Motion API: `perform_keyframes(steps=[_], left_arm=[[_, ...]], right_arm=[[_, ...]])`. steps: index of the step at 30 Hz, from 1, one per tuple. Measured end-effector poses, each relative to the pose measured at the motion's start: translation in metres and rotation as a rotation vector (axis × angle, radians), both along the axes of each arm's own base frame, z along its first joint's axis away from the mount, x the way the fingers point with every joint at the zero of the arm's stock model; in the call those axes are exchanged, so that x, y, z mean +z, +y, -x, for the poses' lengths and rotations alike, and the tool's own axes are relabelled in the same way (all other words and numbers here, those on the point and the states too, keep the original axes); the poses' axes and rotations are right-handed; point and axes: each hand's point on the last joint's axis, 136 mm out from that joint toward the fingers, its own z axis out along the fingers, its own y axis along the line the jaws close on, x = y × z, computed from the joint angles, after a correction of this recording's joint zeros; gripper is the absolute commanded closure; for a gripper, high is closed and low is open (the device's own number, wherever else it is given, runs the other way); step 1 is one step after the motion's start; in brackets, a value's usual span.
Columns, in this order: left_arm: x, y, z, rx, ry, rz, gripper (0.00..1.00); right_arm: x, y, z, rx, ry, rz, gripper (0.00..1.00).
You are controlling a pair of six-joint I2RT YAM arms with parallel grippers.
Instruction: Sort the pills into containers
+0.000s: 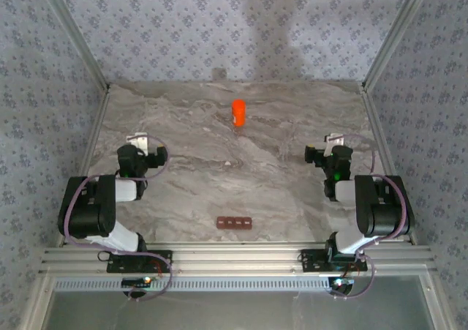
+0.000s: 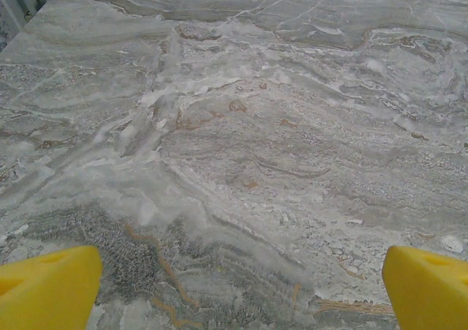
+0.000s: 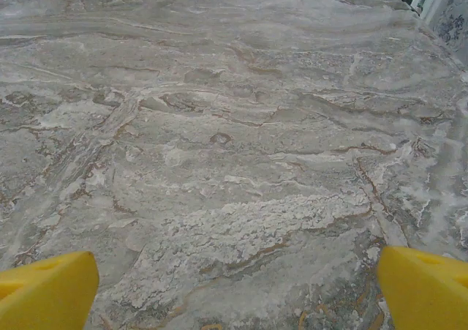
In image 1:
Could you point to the orange pill bottle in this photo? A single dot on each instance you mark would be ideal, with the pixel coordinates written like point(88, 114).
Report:
point(238, 115)

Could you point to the orange bottle cap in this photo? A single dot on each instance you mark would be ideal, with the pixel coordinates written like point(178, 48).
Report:
point(238, 104)

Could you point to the brown pill organizer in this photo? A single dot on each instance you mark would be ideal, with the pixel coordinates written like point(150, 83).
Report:
point(234, 223)

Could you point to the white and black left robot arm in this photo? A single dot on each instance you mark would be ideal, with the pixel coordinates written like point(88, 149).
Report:
point(87, 213)

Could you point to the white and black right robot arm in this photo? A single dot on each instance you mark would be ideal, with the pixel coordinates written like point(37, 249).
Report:
point(384, 213)

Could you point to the small circuit board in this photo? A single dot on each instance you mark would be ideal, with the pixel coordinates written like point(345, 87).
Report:
point(137, 281)
point(342, 282)

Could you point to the grey metal panel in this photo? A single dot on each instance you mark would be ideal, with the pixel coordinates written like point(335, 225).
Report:
point(234, 311)

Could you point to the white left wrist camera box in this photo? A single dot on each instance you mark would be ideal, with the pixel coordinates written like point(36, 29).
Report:
point(140, 139)

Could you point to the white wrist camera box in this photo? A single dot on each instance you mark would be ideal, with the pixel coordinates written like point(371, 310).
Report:
point(336, 139)
point(140, 139)

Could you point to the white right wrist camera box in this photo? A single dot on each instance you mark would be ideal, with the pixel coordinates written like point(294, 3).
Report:
point(336, 139)

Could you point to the aluminium table side rail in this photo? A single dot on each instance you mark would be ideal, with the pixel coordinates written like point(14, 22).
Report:
point(376, 132)
point(93, 132)

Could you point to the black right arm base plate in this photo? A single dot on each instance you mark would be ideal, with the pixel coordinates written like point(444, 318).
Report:
point(314, 260)

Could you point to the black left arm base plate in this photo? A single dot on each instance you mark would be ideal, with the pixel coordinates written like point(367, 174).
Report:
point(120, 264)

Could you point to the aluminium mounting rail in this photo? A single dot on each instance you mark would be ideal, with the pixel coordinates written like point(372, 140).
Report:
point(234, 260)

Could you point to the aluminium frame post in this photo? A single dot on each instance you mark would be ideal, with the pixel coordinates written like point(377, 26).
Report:
point(73, 33)
point(395, 33)

